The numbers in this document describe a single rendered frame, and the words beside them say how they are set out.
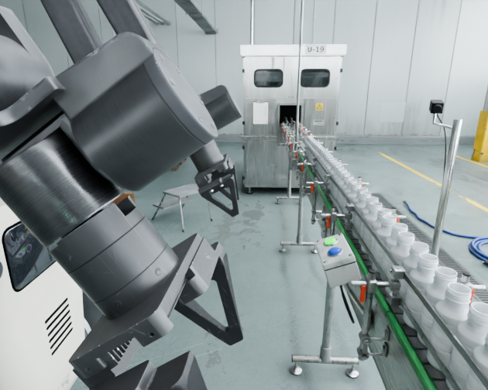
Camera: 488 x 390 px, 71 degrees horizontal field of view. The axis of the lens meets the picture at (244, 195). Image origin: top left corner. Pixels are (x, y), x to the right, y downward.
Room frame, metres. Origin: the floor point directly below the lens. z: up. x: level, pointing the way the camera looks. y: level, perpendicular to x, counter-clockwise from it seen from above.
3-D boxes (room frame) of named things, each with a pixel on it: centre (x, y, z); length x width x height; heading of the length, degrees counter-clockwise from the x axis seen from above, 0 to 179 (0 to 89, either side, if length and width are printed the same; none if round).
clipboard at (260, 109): (4.93, -0.23, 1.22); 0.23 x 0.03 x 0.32; 87
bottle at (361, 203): (1.12, -0.42, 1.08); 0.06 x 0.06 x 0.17
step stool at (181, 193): (3.87, 0.76, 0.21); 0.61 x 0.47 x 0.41; 50
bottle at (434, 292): (0.59, -0.39, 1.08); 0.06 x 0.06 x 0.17
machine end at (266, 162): (5.67, -0.70, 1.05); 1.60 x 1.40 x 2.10; 177
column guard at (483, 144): (7.64, -5.42, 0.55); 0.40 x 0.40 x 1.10; 87
